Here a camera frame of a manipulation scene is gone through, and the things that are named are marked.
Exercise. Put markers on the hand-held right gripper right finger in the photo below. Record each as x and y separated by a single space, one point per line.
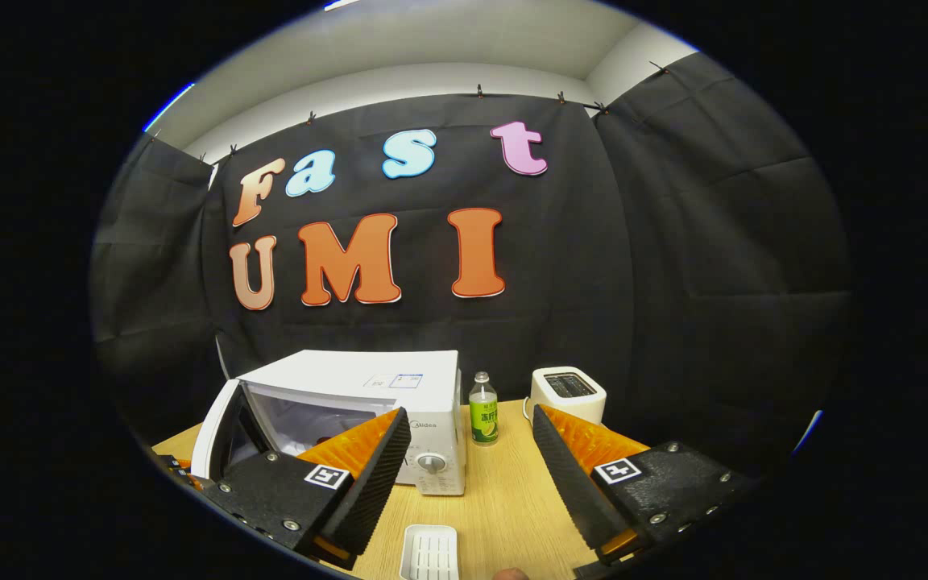
569 483

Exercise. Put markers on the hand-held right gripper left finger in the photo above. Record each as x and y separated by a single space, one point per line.
375 483

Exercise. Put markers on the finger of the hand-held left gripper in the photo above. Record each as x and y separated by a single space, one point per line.
182 469

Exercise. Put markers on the white microwave oven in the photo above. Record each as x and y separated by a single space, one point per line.
367 370

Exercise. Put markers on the white toaster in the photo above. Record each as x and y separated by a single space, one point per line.
569 403

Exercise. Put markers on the white ribbed tray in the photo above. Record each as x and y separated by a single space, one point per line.
429 552

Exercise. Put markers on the green label drink bottle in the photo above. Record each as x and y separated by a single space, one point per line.
483 423

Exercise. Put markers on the black backdrop cloth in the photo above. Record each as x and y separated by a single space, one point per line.
633 242

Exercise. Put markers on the row of black cloth clips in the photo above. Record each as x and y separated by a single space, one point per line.
479 91

